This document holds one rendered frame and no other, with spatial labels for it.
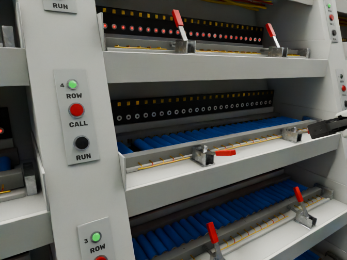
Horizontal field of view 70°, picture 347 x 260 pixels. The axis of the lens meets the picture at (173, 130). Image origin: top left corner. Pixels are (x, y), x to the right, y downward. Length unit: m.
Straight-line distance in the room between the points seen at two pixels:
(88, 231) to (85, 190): 0.05
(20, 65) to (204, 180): 0.32
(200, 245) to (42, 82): 0.39
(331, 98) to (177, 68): 0.49
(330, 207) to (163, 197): 0.51
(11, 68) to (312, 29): 0.73
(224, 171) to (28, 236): 0.31
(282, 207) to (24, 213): 0.55
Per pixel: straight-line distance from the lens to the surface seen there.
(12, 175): 0.40
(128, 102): 0.53
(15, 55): 0.36
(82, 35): 0.38
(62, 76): 0.35
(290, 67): 0.66
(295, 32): 0.86
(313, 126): 0.60
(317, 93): 0.81
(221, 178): 0.46
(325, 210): 0.78
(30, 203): 0.37
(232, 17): 0.88
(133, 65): 0.40
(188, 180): 0.41
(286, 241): 0.62
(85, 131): 0.34
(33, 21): 0.38
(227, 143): 0.53
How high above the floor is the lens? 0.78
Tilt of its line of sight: 1 degrees up
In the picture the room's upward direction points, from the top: 9 degrees counter-clockwise
